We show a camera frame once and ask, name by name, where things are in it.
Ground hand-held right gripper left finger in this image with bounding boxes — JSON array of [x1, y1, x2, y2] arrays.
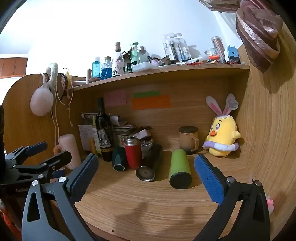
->
[[21, 153, 100, 241]]

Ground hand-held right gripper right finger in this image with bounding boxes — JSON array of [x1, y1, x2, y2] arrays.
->
[[193, 154, 271, 241]]

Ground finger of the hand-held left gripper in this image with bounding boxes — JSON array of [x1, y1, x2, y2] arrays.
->
[[11, 151, 73, 180], [5, 141, 48, 163]]

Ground dark green hexagonal cup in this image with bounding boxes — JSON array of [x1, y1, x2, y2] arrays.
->
[[112, 146, 129, 172]]

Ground pink mug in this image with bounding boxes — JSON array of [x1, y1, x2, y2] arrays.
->
[[54, 134, 82, 170]]

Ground yellow tube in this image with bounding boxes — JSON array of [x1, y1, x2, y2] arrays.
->
[[90, 138, 102, 157]]

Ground white paper note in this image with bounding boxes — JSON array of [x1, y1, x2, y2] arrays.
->
[[78, 125, 93, 150]]

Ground red cloth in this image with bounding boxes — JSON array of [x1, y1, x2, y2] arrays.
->
[[0, 202, 22, 241]]

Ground brown mug with lid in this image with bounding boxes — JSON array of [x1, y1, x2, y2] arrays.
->
[[179, 126, 199, 155]]

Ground white fluffy earmuffs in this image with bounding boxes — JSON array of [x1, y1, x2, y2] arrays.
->
[[30, 62, 61, 116]]

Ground yellow chick plush toy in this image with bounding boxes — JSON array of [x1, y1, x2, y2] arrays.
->
[[203, 93, 241, 158]]

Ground white printed mug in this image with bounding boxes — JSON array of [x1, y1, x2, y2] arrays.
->
[[115, 134, 126, 149]]

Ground red thermos flask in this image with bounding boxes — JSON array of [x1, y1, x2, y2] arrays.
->
[[124, 136, 143, 170]]

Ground dark wine bottle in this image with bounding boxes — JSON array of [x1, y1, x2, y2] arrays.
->
[[95, 97, 114, 162]]

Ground black tumbler with metal lid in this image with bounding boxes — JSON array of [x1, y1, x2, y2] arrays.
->
[[136, 144, 164, 182]]

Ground stack of papers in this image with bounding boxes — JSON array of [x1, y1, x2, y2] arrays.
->
[[113, 125, 137, 138]]

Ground pink fluffy object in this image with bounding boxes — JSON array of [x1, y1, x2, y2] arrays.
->
[[266, 197, 275, 215]]

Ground dark lace headband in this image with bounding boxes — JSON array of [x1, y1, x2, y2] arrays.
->
[[57, 73, 70, 100]]

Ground small cardboard box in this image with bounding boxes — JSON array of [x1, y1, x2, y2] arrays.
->
[[135, 128, 152, 140]]

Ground pink sticky note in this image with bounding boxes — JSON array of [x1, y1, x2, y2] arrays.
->
[[104, 90, 127, 107]]

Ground orange sticky note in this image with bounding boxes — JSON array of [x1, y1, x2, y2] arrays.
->
[[131, 95, 172, 110]]

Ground blue liquid bottle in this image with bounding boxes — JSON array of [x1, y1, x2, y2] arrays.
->
[[92, 57, 102, 78]]

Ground jar of blue beads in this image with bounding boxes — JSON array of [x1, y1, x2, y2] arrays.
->
[[101, 57, 113, 79]]

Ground green sticky note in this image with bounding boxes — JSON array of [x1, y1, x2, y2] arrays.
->
[[133, 91, 161, 98]]

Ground tall clear illustrated bottle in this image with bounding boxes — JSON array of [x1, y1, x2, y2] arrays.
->
[[112, 42, 124, 77]]

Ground white tray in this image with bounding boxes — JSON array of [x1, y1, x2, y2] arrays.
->
[[131, 62, 158, 72]]

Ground blue box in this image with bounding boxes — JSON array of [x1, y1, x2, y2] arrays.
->
[[225, 45, 239, 62]]

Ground green pump bottle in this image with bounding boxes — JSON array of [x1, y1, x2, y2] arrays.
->
[[130, 42, 139, 66]]

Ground clear tube of brown sticks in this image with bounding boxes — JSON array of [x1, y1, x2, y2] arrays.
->
[[211, 36, 226, 63]]

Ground blister pack of pens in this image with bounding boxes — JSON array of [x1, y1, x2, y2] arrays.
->
[[162, 34, 192, 61]]

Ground clear glass bottle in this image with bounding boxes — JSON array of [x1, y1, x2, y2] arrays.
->
[[138, 46, 148, 63]]

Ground brown plastic bag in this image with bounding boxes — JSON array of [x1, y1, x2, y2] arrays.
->
[[236, 0, 284, 73]]

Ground white earphone cable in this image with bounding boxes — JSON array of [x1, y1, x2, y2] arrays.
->
[[50, 68, 74, 144]]

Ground wooden wall cabinet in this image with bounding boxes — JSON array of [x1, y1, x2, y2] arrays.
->
[[0, 53, 28, 78]]

